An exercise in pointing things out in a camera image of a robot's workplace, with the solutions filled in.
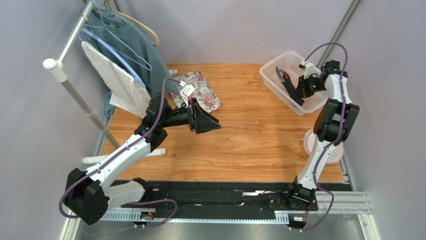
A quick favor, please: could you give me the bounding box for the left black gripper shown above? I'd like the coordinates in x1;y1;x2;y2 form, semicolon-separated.
160;98;221;135

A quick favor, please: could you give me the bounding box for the black paper napkin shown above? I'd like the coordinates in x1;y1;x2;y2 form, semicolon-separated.
275;67;294;89

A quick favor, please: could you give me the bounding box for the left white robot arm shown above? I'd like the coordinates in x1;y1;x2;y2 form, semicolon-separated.
59;96;221;225

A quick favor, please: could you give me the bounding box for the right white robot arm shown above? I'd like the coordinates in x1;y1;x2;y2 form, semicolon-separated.
285;60;360;210

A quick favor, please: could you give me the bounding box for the white plastic basket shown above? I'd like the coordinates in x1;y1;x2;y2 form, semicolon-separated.
259;50;330;117

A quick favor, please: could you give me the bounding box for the pink white round object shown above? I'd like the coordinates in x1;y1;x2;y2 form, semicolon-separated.
303;128;344;165

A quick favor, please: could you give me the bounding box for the white towel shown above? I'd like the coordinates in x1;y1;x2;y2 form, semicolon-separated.
81;41;151;119

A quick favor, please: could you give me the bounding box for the wooden clothes hanger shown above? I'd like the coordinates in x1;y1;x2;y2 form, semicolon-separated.
108;9;161;47

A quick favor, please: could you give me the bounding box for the teal green shirt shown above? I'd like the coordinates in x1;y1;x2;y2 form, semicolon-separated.
82;10;179;99

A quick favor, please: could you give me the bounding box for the blue clothes hanger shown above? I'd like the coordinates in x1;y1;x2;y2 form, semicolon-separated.
82;28;146;88

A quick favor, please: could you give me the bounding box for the green clothes hanger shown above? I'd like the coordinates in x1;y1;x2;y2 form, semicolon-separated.
97;0;129;23

